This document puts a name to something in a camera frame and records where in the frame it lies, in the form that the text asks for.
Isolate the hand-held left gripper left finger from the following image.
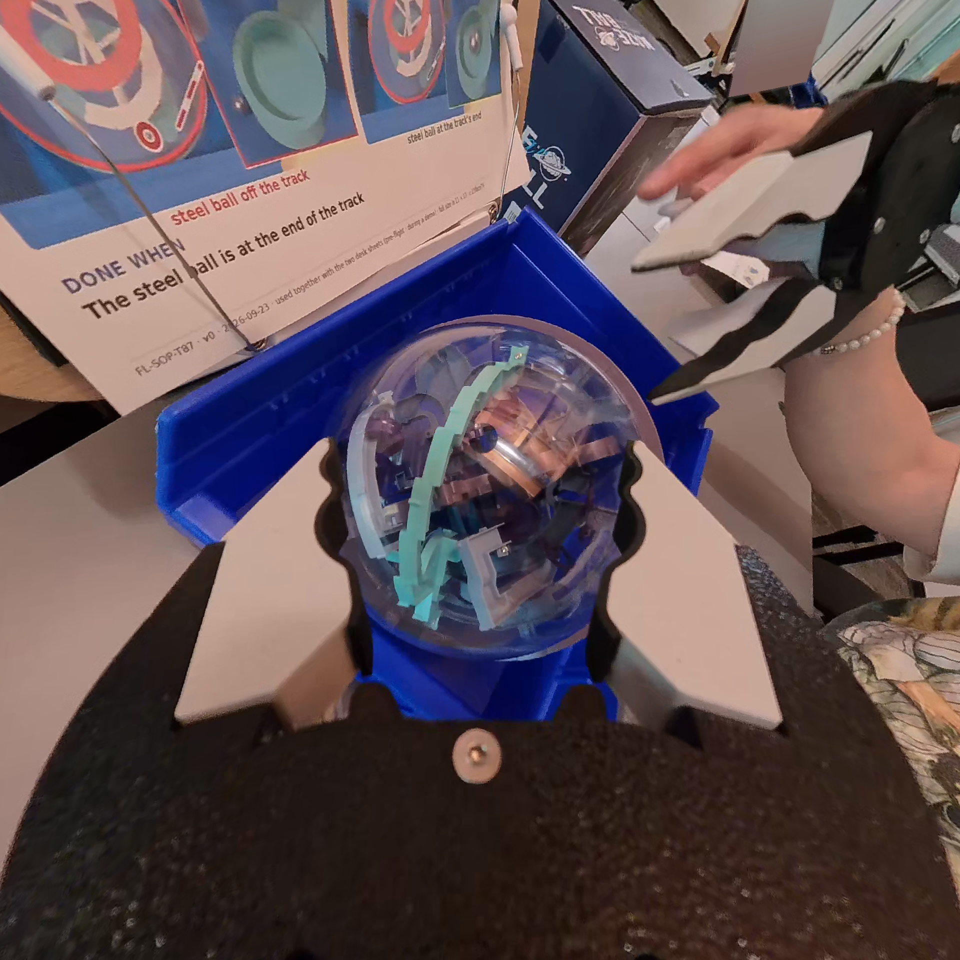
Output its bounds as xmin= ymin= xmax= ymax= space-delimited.
xmin=174 ymin=437 xmax=374 ymax=730

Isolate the white bead bracelet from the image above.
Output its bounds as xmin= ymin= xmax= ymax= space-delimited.
xmin=819 ymin=287 xmax=909 ymax=356

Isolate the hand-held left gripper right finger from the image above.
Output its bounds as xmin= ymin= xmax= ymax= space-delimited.
xmin=587 ymin=441 xmax=786 ymax=732

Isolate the person's right hand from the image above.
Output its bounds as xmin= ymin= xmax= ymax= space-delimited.
xmin=636 ymin=103 xmax=828 ymax=205

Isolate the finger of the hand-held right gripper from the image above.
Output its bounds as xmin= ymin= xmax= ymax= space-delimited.
xmin=647 ymin=279 xmax=843 ymax=408
xmin=630 ymin=129 xmax=876 ymax=274

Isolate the person's right forearm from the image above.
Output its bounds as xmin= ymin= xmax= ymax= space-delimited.
xmin=780 ymin=288 xmax=960 ymax=588

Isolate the clear maze ball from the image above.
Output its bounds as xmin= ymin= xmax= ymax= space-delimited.
xmin=332 ymin=321 xmax=666 ymax=663

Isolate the dark blue toy box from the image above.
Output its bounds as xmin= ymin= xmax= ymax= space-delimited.
xmin=501 ymin=0 xmax=715 ymax=258

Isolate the blue plastic bin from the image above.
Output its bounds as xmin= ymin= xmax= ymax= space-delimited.
xmin=153 ymin=204 xmax=719 ymax=726

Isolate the illustrated instruction sheet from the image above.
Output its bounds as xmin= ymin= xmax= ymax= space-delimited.
xmin=0 ymin=0 xmax=531 ymax=415

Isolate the thin metal wire holder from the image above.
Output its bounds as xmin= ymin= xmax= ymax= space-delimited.
xmin=0 ymin=33 xmax=270 ymax=355
xmin=491 ymin=0 xmax=524 ymax=224

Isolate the patterned green garment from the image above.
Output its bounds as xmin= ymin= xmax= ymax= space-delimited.
xmin=819 ymin=596 xmax=960 ymax=871

